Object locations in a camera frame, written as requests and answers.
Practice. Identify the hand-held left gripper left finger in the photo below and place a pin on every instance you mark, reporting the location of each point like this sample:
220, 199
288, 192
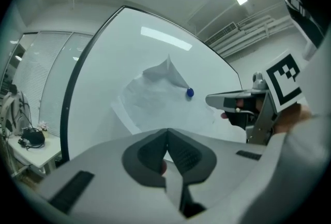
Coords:
103, 166

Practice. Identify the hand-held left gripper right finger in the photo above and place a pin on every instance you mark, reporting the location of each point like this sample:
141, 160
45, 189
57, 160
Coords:
222, 166

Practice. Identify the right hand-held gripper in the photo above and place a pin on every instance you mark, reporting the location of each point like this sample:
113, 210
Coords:
282, 83

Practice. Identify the blue round magnet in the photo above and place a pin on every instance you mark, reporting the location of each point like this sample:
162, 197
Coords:
190, 92

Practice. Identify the white paper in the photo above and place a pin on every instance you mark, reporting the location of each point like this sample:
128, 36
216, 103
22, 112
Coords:
155, 104

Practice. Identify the person's right forearm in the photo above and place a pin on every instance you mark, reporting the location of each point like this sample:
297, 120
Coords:
292, 119

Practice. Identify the white desk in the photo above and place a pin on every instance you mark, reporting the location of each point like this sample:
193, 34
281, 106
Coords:
49, 150

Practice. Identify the ceiling air vent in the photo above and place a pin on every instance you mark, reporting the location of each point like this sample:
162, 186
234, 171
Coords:
221, 34

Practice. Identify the black headset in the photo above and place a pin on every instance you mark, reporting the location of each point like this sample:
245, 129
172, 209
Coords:
32, 137

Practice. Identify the white ceiling pipes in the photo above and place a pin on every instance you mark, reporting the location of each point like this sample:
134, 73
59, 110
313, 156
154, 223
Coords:
258, 25

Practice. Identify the white and black device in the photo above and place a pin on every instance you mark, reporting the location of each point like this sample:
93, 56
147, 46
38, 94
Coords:
13, 111

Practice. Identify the white window blinds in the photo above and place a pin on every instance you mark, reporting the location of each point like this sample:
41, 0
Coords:
44, 75

